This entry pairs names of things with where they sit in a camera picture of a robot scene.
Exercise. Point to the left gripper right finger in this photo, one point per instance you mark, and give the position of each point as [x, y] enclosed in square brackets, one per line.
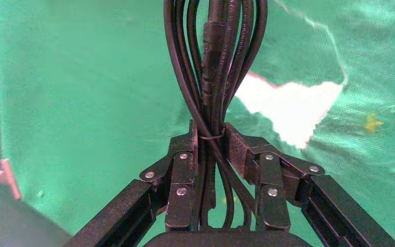
[272, 194]

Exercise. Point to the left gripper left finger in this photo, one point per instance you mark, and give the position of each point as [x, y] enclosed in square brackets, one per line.
[180, 191]

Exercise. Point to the green table cloth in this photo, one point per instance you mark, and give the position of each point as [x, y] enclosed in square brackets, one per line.
[81, 85]

